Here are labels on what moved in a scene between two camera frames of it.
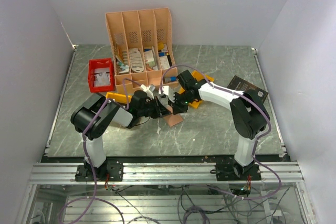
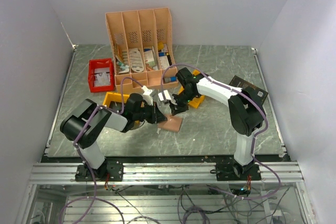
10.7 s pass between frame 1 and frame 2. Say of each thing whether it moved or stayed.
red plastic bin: stayed
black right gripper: stayed
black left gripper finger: moved
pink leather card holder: moved
